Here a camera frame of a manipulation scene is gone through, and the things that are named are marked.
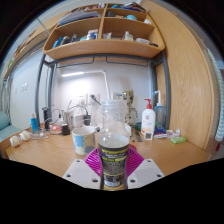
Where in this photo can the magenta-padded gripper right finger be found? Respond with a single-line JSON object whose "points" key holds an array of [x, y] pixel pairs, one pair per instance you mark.
{"points": [[146, 173]]}

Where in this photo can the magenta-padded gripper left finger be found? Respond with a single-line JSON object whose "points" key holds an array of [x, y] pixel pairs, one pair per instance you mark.
{"points": [[80, 173]]}

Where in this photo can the clear plastic drink bottle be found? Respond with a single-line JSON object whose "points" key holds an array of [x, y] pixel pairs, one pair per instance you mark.
{"points": [[113, 160]]}

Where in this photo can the flat round red coaster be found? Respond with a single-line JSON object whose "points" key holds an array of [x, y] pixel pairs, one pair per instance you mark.
{"points": [[132, 146]]}

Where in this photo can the white mug with blue print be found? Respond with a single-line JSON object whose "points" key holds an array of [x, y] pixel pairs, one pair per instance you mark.
{"points": [[83, 141]]}

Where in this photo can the small blue box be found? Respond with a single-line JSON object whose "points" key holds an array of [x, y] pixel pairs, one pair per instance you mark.
{"points": [[160, 131]]}

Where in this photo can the white squeeze tube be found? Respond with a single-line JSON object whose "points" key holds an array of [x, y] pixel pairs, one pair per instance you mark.
{"points": [[173, 133]]}

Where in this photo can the white pump bottle red top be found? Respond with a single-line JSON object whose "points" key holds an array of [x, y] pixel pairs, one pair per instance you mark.
{"points": [[148, 121]]}

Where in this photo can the white charger block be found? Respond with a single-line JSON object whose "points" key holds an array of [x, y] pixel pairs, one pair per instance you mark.
{"points": [[79, 120]]}

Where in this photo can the blue spray bottle white nozzle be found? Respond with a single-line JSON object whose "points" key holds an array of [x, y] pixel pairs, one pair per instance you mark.
{"points": [[159, 111]]}

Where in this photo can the black electric shaver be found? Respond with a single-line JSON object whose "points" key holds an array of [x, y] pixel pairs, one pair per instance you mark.
{"points": [[45, 116]]}

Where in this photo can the white round roll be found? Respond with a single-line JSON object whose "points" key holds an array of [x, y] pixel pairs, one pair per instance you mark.
{"points": [[15, 141], [25, 135]]}

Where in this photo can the blue tube white cap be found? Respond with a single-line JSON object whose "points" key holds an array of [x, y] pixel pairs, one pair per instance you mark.
{"points": [[34, 124]]}

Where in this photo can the tree creature figurine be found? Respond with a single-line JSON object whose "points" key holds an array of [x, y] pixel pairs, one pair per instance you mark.
{"points": [[130, 100]]}

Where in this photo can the bed with teal pillow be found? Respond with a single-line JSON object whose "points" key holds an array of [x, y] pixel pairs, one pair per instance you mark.
{"points": [[6, 128]]}

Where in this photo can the white desk lamp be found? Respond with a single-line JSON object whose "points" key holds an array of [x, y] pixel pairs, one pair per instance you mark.
{"points": [[106, 81]]}

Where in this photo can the wooden wardrobe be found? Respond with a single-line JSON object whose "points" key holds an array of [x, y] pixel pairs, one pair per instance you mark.
{"points": [[186, 83]]}

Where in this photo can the wooden shelf unit with items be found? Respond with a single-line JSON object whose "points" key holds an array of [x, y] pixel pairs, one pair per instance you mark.
{"points": [[103, 50]]}

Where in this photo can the grey metal desk frame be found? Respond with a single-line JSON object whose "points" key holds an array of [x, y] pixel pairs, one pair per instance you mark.
{"points": [[37, 90]]}

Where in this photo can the wooden overhead bed rail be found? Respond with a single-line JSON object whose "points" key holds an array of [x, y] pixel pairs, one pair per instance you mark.
{"points": [[30, 36]]}

